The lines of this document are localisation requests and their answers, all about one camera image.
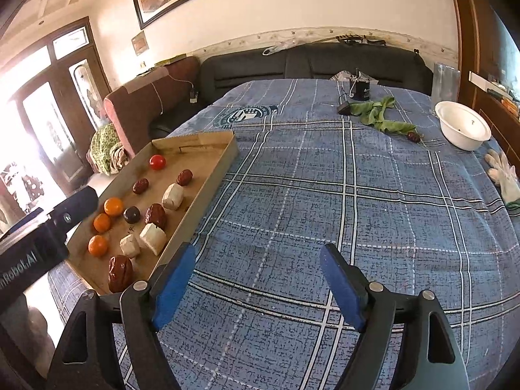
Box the brown armchair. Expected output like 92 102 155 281
104 57 200 157

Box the cardboard tray box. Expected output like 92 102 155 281
67 131 238 295

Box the white work glove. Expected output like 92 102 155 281
484 149 520 209

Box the white cake piece small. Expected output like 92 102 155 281
120 234 141 258

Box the dried date near vegetable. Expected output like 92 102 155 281
406 131 421 143

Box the small red date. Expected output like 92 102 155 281
132 178 150 195

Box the orange tangerine front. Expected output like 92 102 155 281
87 235 109 258

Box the small black device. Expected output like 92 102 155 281
349 73 370 101

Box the red cherry tomato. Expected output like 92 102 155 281
149 154 167 171

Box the green leafy vegetable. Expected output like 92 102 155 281
350 96 416 135

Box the large red date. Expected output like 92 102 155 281
109 254 133 293

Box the dark red date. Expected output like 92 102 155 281
176 169 193 187

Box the orange tangerine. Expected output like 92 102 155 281
103 197 124 217
93 213 111 234
87 235 109 258

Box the black leather sofa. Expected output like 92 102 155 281
148 42 434 139

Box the blue plaid tablecloth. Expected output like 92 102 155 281
47 77 520 390

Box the wooden side cabinet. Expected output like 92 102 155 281
453 0 519 165

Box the white round bowl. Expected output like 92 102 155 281
435 101 492 151

